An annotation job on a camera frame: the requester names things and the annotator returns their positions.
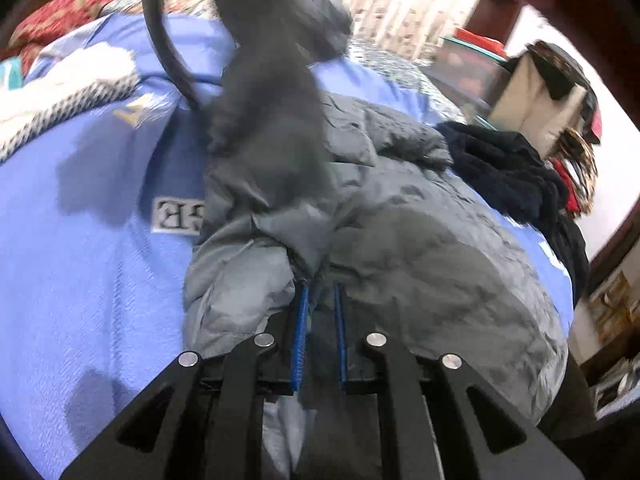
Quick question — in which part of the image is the blue blanket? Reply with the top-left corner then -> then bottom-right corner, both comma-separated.
0,13 -> 574,480

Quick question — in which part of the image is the grey puffer jacket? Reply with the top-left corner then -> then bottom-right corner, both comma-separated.
183,0 -> 571,480

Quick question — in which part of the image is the red patterned cloth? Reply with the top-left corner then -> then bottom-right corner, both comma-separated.
7,0 -> 142,61

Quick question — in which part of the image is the leopard print garment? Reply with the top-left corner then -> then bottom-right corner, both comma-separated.
550,128 -> 599,217

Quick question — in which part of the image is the black cable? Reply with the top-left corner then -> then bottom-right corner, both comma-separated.
140,0 -> 207,114

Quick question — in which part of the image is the beige storage box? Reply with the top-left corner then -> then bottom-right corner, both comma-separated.
489,53 -> 589,159

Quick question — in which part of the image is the dark navy garment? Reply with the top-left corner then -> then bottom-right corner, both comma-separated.
436,121 -> 591,301

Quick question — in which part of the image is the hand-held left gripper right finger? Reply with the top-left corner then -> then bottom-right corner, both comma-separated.
332,282 -> 587,480

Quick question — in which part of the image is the clear container with teal lid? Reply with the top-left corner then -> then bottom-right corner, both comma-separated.
431,28 -> 507,107

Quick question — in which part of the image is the white knitted cloth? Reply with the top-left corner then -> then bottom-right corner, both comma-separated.
0,42 -> 142,164

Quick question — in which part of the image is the patterned curtain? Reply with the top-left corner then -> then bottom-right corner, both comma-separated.
290,0 -> 493,64

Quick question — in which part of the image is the cluttered wooden shelf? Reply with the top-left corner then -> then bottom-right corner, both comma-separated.
575,255 -> 640,416

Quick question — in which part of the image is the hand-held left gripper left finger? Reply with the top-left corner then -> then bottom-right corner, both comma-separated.
59,280 -> 312,480

